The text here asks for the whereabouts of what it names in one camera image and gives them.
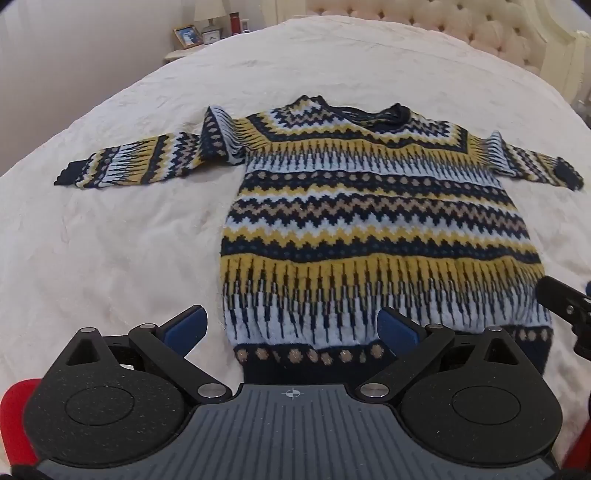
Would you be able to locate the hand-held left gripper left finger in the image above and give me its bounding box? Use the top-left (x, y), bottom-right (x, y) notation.
top-left (58, 305), bottom-right (232, 403)

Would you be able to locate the white table lamp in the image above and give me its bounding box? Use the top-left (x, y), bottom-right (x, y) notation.
top-left (194, 0), bottom-right (228, 29)

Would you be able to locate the white nightstand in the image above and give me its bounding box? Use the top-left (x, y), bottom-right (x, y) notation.
top-left (165, 45), bottom-right (206, 65)

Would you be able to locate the white bedspread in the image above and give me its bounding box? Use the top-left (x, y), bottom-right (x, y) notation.
top-left (0, 14), bottom-right (591, 416)

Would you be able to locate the cream tufted headboard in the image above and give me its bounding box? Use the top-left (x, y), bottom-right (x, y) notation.
top-left (307, 0), bottom-right (555, 77)

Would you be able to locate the gold picture frame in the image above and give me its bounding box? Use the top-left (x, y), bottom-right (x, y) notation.
top-left (173, 24), bottom-right (204, 50)

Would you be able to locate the cream wooden bed frame post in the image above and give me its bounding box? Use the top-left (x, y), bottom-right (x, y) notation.
top-left (545, 0), bottom-right (591, 125)

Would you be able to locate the patterned navy yellow knit sweater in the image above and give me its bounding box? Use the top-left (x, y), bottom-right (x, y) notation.
top-left (54, 95), bottom-right (585, 377)

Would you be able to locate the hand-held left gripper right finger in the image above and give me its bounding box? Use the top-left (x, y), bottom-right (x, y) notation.
top-left (355, 308), bottom-right (533, 402)

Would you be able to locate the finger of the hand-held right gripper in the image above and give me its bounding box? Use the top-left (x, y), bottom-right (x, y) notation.
top-left (536, 276), bottom-right (591, 330)

